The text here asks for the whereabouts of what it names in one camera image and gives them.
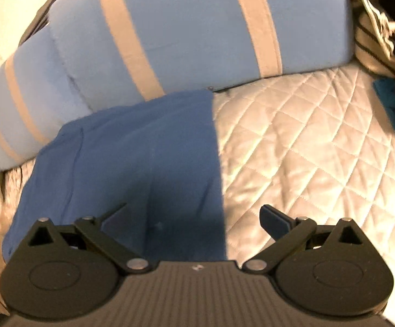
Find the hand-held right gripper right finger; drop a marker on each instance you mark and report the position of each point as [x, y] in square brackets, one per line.
[274, 223]

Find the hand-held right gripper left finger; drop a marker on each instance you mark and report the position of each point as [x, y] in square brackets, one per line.
[115, 219]

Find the blue and navy fleece jacket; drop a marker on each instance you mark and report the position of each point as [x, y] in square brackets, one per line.
[132, 160]

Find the white quilted bedspread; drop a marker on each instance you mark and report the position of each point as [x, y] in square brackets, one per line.
[303, 143]

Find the blue pillow with tan stripes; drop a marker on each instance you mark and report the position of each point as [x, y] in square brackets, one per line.
[37, 85]
[190, 24]

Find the white black-striped cloth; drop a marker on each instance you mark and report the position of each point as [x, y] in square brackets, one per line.
[367, 41]

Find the dark grey cloth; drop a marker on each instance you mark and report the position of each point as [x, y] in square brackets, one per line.
[35, 24]

